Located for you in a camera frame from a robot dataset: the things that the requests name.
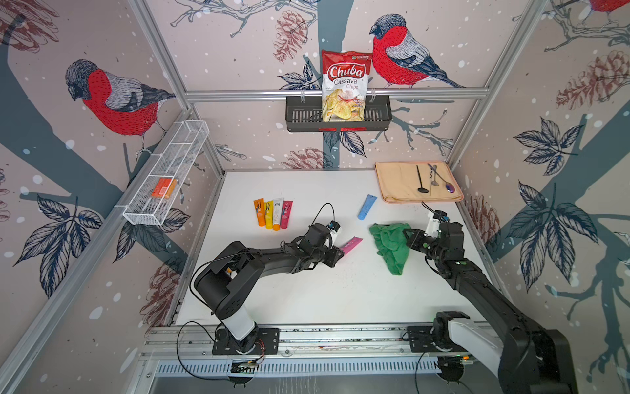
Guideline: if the light blue toothpaste tube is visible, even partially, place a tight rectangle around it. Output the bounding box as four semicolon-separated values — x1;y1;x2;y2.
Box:
358;195;377;220

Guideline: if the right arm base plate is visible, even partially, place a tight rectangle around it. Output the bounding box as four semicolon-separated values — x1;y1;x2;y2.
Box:
406;324;469;354

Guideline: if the black wall basket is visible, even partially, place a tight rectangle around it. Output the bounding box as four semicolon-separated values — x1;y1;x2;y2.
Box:
285;96;392;132

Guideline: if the red cassava chips bag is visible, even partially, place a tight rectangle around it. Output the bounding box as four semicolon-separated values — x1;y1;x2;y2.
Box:
322;50;372;122

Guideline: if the orange packet in basket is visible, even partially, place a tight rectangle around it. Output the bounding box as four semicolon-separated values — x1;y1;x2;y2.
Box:
151;177;178;200

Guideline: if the dark pink toothpaste tube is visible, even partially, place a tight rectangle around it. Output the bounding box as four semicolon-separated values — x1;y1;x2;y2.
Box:
280;200;293;230

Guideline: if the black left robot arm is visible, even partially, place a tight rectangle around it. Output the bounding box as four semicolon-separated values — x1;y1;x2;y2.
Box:
192;220;345;348

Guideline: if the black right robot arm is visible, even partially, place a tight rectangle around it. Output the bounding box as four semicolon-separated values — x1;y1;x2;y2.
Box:
403;219;578;393

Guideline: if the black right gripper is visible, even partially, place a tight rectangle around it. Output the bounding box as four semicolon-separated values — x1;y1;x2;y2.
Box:
402;227;446;264

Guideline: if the white orange-capped toothpaste tube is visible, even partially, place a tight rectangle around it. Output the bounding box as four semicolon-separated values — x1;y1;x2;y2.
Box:
272;199;284;231

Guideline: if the white wire shelf basket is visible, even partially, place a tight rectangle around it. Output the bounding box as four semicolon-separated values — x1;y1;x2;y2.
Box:
123;120;209;226

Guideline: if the yellow toothpaste tube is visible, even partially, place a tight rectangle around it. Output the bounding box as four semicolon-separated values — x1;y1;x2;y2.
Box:
264;200;274;230

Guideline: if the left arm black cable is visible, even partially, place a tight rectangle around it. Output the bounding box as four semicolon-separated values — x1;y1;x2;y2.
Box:
175;201;338;384

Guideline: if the aluminium front rail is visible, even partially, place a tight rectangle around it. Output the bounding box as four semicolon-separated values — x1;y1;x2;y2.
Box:
140;318;503;360

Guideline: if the light pink toothpaste tube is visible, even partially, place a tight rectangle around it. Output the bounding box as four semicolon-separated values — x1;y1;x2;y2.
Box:
340;236;363;254

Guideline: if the black ladle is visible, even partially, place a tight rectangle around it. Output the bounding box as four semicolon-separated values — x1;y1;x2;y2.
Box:
416;166;429;194

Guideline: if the orange toothpaste tube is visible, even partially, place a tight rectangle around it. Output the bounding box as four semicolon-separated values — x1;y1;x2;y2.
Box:
254;198;266;228

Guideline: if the beige cloth mat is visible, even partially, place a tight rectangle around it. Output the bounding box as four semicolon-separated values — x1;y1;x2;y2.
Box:
375;161;464;204

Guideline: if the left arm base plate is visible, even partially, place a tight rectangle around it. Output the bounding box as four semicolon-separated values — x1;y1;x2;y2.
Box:
212;326;280;356

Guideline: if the green microfibre cloth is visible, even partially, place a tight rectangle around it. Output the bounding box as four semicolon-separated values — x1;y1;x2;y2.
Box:
369;223;411;276

